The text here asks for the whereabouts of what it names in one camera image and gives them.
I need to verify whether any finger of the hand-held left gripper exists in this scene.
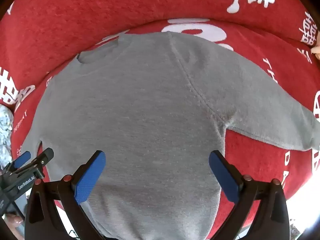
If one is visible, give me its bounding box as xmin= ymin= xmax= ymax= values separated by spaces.
xmin=28 ymin=147 xmax=55 ymax=174
xmin=11 ymin=151 xmax=32 ymax=170

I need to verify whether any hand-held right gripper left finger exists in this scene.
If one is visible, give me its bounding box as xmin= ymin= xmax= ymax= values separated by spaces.
xmin=24 ymin=150 xmax=106 ymax=240

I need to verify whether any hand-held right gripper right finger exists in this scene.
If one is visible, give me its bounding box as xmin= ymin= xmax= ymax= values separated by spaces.
xmin=209 ymin=150 xmax=291 ymax=240

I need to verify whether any grey sweater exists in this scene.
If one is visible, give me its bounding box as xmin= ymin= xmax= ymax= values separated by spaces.
xmin=19 ymin=31 xmax=320 ymax=240

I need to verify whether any person's left hand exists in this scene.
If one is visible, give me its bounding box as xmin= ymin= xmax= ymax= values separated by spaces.
xmin=2 ymin=214 xmax=25 ymax=228

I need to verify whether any pale floral cloth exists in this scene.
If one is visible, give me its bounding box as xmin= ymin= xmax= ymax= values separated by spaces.
xmin=0 ymin=104 xmax=14 ymax=171

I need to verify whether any red printed blanket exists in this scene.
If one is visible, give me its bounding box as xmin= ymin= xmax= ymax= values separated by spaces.
xmin=0 ymin=0 xmax=320 ymax=240

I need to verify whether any orange crumpled cloth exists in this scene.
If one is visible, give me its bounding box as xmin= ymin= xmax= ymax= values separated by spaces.
xmin=311 ymin=30 xmax=320 ymax=61

